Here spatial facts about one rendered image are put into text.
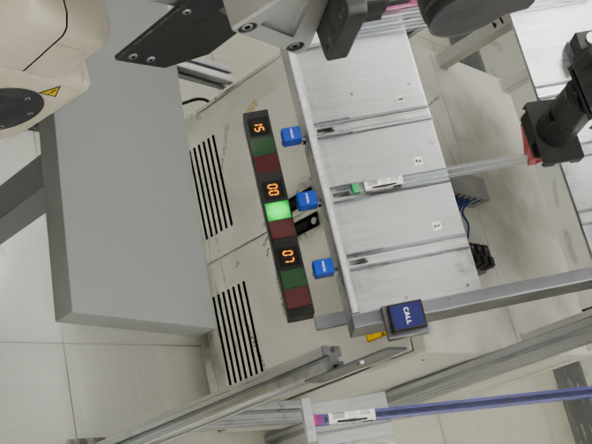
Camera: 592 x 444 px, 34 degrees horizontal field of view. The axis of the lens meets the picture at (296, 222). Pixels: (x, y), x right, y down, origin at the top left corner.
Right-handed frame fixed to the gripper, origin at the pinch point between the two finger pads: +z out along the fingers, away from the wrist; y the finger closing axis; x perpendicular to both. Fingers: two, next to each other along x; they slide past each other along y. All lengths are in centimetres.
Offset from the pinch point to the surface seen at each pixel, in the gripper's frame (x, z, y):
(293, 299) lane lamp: 40.8, 5.9, -14.5
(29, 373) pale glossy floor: 82, 56, -6
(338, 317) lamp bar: 34.3, 7.8, -17.9
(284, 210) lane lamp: 39.1, 5.6, -0.6
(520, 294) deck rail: 8.6, 0.6, -21.1
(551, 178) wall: -93, 162, 57
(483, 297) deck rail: 14.1, 1.0, -20.4
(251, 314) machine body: 38, 62, 0
